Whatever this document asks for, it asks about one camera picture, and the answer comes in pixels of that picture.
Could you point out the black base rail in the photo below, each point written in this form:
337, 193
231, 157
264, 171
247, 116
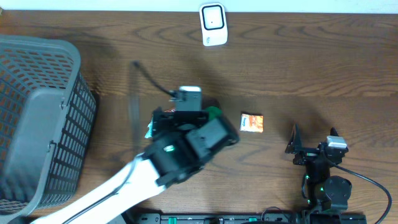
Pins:
270, 217

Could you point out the grey plastic shopping basket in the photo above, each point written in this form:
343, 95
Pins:
47, 115

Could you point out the white barcode scanner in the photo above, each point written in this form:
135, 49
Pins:
214, 27

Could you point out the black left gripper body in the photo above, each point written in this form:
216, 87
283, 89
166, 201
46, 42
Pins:
170, 122

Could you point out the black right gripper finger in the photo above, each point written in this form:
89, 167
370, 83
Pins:
333, 132
294, 145

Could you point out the mint green snack packet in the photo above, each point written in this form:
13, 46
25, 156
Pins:
148, 134

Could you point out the orange tissue packet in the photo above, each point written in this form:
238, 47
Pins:
252, 123

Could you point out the green lid white jar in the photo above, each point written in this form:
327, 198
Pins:
213, 112

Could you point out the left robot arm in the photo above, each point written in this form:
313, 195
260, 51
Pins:
182, 143

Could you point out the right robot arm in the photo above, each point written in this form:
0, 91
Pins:
327, 194

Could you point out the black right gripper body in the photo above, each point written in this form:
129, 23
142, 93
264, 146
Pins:
306, 155

